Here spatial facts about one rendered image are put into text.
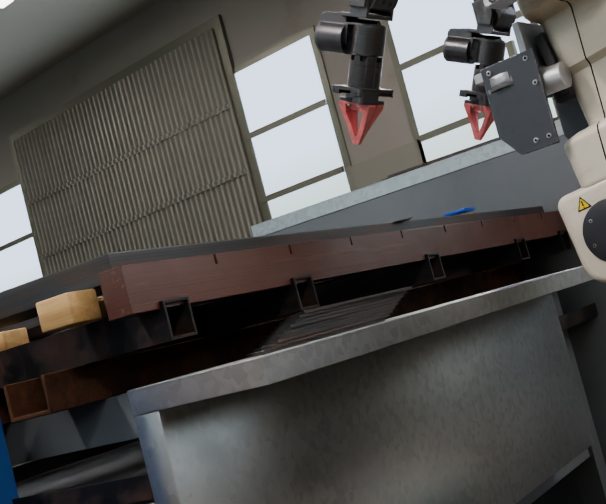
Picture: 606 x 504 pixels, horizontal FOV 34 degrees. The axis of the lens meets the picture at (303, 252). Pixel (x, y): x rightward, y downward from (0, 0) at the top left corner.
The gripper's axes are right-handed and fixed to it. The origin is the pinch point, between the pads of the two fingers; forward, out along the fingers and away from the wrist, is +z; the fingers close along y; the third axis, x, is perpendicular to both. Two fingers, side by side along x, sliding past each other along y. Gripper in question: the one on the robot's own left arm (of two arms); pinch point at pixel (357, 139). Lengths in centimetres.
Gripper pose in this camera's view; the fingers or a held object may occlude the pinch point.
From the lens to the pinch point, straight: 177.5
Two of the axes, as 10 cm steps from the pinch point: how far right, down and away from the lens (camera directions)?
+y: -6.3, 1.0, -7.7
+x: 7.7, 2.2, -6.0
